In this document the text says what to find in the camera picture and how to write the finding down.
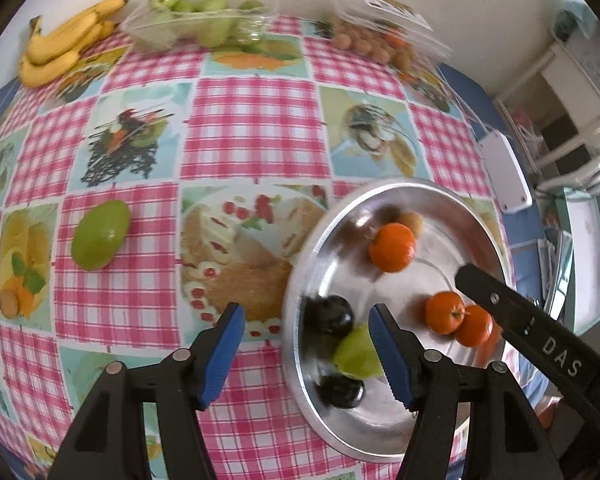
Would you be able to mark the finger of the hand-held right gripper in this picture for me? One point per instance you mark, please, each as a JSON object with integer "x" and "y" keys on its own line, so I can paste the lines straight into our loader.
{"x": 485, "y": 292}

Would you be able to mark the dark purple plum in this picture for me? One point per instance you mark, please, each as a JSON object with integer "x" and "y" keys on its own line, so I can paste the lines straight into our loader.
{"x": 341, "y": 392}
{"x": 330, "y": 317}

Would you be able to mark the large orange tangerine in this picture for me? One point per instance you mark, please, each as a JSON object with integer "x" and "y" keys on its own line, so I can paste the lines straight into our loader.
{"x": 392, "y": 247}

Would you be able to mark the small brown kiwi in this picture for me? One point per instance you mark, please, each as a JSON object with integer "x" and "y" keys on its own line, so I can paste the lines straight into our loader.
{"x": 413, "y": 222}

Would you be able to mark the white power adapter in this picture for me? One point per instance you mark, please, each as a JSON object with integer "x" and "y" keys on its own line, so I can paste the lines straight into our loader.
{"x": 505, "y": 170}

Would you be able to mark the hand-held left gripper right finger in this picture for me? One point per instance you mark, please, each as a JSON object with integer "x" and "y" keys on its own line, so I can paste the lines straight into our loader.
{"x": 387, "y": 355}

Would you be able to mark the yellow banana bunch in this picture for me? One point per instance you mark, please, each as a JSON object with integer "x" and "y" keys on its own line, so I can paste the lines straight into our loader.
{"x": 55, "y": 45}

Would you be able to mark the checkered printed tablecloth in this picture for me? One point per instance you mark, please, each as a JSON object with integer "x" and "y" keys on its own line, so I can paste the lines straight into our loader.
{"x": 250, "y": 125}

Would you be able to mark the small orange tangerine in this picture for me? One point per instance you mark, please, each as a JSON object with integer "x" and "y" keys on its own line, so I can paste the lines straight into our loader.
{"x": 475, "y": 327}

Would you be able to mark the silver metal plate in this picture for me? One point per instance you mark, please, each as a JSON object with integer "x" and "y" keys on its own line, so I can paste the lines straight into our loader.
{"x": 430, "y": 272}

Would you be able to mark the clear box of longans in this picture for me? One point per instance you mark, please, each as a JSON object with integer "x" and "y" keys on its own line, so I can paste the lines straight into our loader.
{"x": 375, "y": 35}

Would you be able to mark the green jujube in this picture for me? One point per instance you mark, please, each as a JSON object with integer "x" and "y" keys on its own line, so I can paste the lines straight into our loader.
{"x": 357, "y": 355}
{"x": 101, "y": 235}

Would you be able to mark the bag of green fruits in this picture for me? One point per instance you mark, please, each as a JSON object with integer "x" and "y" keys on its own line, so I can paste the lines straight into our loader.
{"x": 195, "y": 22}

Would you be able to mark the small tangerine with stem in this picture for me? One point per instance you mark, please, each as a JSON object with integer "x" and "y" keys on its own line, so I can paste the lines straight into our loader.
{"x": 444, "y": 312}

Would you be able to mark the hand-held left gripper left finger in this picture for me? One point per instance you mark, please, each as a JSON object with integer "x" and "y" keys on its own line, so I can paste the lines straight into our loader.
{"x": 222, "y": 355}

